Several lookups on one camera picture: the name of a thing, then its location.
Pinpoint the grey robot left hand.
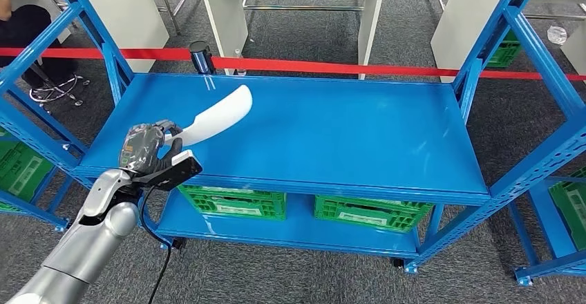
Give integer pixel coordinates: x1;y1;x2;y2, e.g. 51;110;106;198
117;120;184;175

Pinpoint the white plastic shell part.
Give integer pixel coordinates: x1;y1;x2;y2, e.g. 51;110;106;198
164;84;254;149

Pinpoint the chrome office chair base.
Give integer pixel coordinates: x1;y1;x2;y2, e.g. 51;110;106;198
28;73;91;115

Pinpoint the green plastic crate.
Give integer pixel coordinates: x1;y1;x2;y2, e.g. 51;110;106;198
548;167;586;252
485;29;523;69
0;130;55;212
177;184;287;222
314;195;433;234

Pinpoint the clear plastic bottle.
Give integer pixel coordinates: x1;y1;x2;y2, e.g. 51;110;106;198
233;49;247;77

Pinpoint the white office desk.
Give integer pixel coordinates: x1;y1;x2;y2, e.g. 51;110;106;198
430;0;586;83
198;0;387;81
0;0;170;74

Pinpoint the person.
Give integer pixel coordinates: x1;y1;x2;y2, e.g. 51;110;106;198
0;0;79;88

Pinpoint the red barrier belt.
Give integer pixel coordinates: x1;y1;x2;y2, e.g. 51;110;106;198
0;46;586;82

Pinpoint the crumpled clear plastic bag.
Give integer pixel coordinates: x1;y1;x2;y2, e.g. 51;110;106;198
547;25;569;46

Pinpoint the black chrome stanchion post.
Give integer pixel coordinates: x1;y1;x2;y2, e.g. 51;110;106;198
189;41;216;75

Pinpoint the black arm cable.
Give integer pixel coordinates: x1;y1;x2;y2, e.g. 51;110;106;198
138;196;174;304

